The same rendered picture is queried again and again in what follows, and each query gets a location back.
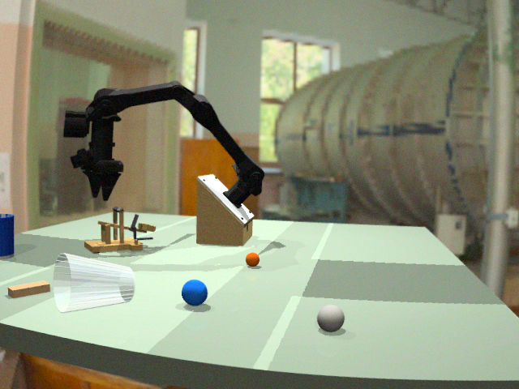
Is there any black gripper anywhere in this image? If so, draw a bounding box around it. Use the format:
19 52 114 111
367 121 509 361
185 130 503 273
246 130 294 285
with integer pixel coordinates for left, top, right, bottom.
81 138 123 201

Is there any blue cup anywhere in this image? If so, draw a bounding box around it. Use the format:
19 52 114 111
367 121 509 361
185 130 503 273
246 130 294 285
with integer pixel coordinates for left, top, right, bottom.
0 214 15 260

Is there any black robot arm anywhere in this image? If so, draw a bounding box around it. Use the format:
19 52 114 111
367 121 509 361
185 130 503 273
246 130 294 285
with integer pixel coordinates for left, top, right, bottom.
64 81 264 208

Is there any clear plastic cup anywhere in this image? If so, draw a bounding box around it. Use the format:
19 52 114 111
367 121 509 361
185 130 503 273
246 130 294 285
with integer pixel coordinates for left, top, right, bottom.
53 253 135 314

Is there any grey ball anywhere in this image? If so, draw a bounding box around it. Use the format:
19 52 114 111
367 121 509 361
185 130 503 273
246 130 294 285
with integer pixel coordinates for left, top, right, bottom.
317 305 345 332

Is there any blue ball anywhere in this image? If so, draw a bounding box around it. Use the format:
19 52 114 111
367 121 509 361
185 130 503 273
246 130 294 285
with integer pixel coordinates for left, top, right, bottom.
182 280 208 306

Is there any orange ball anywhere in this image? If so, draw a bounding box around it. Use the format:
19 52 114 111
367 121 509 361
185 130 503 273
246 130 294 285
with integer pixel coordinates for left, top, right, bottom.
246 253 260 267

